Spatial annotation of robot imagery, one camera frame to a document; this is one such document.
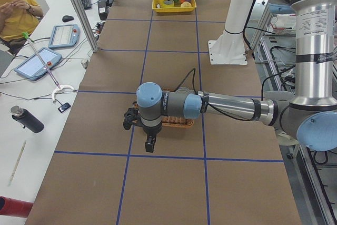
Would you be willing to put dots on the near teach pendant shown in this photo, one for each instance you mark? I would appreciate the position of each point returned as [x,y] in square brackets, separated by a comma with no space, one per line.
[33,69]

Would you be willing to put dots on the black water bottle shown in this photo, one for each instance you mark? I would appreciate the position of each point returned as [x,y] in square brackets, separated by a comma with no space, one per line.
[26,119]

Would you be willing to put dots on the black computer mouse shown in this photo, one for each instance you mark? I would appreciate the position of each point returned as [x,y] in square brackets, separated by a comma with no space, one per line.
[67,18]

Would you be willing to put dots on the metal reacher grabber tool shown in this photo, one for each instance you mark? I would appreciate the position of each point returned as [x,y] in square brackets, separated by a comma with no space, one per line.
[59,87]

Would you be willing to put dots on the wooden pencil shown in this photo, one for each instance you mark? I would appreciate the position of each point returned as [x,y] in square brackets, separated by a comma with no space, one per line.
[17,163]

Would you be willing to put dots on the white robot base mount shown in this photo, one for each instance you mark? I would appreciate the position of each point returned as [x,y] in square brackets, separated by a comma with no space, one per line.
[229,48]

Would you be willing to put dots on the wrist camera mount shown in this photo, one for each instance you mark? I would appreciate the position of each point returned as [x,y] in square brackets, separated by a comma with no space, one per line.
[131,117]

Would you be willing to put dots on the brown wicker basket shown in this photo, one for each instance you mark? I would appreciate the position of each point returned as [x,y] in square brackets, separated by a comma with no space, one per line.
[174,121]

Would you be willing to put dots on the red cylinder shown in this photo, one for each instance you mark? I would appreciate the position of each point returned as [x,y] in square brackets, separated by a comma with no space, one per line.
[15,208]

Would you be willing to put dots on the aluminium frame post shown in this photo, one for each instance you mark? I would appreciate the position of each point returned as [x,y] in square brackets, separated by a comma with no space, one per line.
[80,11]

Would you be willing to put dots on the small metal cup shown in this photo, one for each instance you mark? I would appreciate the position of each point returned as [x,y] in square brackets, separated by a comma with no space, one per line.
[84,63]

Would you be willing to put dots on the yellow plastic basket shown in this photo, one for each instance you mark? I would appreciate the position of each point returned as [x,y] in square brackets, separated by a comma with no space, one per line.
[175,9]

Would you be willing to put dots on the person in yellow shirt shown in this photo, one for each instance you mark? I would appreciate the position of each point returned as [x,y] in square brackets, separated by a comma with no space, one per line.
[18,16]

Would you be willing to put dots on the toy croissant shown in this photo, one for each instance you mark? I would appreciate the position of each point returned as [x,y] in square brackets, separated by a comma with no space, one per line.
[186,5]

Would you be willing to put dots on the far teach pendant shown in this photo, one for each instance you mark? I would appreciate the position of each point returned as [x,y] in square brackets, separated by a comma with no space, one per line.
[64,36]

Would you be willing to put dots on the teach pendant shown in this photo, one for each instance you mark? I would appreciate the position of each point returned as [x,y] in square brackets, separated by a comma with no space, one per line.
[33,69]
[64,36]

